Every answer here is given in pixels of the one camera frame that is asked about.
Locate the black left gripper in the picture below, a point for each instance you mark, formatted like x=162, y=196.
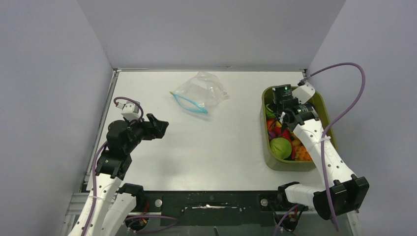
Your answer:
x=153, y=128

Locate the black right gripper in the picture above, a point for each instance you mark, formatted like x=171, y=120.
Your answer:
x=275, y=106

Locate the clear zip top bag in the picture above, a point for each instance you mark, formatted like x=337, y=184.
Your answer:
x=201, y=93

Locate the green custard apple toy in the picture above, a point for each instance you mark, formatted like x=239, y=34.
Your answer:
x=269, y=113

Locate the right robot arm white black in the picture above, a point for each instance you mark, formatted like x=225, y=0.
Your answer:
x=342, y=191

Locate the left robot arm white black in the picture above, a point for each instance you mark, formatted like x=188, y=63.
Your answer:
x=110, y=200

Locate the orange carrot toy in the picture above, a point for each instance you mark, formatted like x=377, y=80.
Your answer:
x=270, y=124

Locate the orange spiky fruit toy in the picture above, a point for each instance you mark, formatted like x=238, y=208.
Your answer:
x=301, y=154

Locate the olive green plastic tub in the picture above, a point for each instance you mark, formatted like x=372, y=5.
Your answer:
x=269, y=158

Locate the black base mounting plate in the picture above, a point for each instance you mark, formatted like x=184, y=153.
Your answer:
x=215, y=208

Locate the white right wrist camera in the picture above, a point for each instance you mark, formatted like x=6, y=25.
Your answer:
x=304, y=92

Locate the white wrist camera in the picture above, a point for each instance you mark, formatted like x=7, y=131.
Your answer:
x=130, y=111
x=304, y=92

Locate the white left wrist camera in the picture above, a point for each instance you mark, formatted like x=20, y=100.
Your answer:
x=130, y=111

